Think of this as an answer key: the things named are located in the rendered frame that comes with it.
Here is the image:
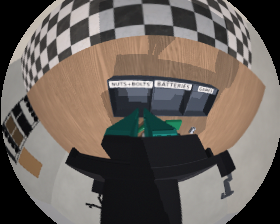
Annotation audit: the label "green battery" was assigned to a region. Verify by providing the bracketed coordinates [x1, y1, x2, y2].
[138, 125, 144, 133]

